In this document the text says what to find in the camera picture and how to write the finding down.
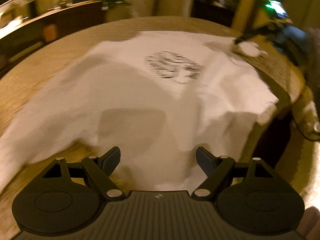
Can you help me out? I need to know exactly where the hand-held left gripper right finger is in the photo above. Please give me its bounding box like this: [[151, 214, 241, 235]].
[[191, 146, 277, 202]]

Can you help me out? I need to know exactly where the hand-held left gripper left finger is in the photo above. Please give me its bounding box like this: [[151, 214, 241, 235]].
[[42, 146, 126, 201]]

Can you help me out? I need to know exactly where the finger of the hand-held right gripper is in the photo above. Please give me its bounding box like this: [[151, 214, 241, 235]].
[[233, 24, 273, 46]]

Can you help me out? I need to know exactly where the white printed t-shirt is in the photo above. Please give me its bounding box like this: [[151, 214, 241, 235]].
[[0, 30, 280, 193]]

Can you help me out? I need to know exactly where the pink container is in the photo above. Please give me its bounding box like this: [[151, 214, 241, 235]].
[[43, 24, 59, 40]]

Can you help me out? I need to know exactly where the dark wooden sideboard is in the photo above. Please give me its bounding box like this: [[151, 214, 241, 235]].
[[0, 1, 105, 65]]

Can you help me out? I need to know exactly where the black cable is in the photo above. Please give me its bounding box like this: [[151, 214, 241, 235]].
[[290, 115, 320, 141]]

